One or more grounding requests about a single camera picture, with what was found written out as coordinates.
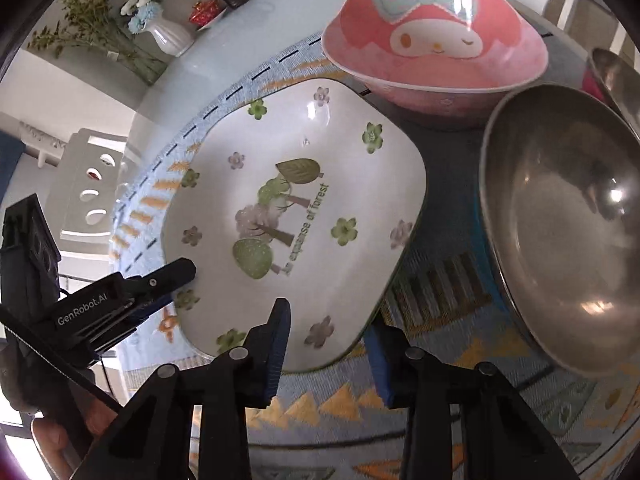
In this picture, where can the white tree plate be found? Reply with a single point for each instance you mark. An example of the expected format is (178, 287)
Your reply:
(309, 194)

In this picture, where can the small steel bowl pink outside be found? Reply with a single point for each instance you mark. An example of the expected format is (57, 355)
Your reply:
(614, 82)

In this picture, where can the glass vase green stems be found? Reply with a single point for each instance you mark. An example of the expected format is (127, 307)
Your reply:
(90, 25)

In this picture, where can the white chair far left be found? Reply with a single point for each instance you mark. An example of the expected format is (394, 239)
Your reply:
(89, 168)

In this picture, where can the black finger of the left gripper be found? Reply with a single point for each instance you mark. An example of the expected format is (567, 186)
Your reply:
(161, 282)

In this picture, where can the person's left hand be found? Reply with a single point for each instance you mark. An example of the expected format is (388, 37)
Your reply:
(53, 440)

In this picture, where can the white ribbed flower vase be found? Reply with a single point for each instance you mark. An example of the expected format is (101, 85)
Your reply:
(172, 38)

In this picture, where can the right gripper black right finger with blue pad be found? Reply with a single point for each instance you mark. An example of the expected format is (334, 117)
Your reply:
(502, 438)

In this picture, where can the large steel bowl blue outside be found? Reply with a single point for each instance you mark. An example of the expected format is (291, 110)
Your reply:
(558, 189)

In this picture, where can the pink cartoon bowl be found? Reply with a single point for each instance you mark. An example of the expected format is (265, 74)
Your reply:
(454, 59)

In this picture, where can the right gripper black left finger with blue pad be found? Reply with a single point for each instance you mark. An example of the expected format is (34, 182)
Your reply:
(151, 437)

